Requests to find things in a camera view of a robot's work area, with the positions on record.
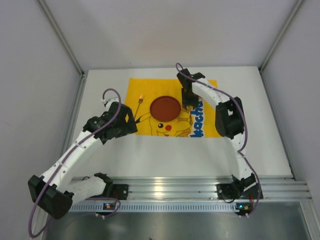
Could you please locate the red plate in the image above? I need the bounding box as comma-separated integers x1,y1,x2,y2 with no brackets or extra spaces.
149,95,181,122

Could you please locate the copper fork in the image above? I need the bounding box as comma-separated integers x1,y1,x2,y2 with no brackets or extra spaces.
134,94,144,119

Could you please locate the yellow Pikachu placemat cloth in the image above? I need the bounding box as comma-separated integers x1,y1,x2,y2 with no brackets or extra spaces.
125,78,220,138

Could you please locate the gold spoon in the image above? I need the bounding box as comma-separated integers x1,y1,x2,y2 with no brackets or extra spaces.
187,106,194,126

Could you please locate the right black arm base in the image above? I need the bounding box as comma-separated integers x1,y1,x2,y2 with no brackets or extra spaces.
216,173,263,203

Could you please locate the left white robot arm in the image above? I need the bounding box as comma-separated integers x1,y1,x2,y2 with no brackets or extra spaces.
27,99,138,220

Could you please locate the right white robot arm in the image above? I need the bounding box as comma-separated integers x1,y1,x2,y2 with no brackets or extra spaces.
177,68,256,183

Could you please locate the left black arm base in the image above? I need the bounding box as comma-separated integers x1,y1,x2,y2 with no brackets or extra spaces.
88,184,129,200

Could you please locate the right aluminium frame post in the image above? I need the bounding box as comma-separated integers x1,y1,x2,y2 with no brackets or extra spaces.
258,0,306,74

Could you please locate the aluminium mounting rail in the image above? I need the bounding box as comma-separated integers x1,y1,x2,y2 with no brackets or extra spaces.
39,176,313,201

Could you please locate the perforated cable tray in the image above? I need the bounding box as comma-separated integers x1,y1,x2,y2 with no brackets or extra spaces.
69,201,253,213

